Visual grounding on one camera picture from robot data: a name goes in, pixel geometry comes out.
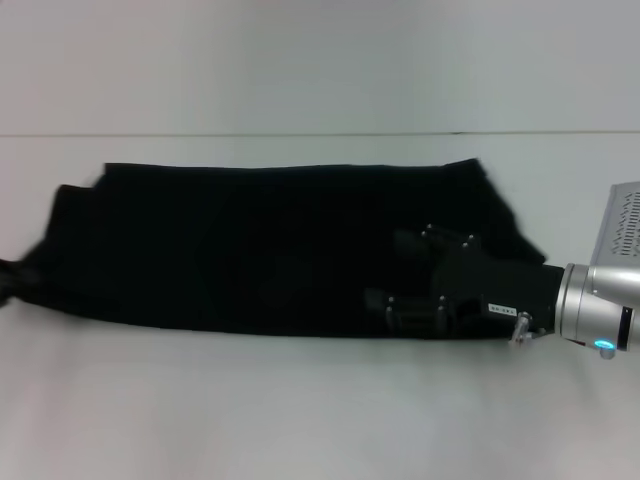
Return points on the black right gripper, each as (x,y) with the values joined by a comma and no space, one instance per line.
(500,290)

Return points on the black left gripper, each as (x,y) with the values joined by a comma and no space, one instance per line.
(10,282)

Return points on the black t-shirt with white lettering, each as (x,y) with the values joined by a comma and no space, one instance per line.
(250,250)

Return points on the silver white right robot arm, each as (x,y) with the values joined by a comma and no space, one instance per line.
(600,310)

